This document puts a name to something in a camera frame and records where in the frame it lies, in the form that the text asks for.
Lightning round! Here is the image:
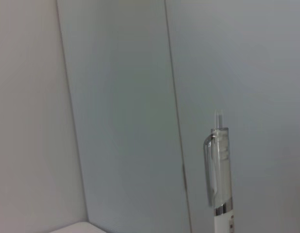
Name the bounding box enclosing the silver pen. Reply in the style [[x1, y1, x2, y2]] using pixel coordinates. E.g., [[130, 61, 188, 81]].
[[202, 109, 236, 233]]

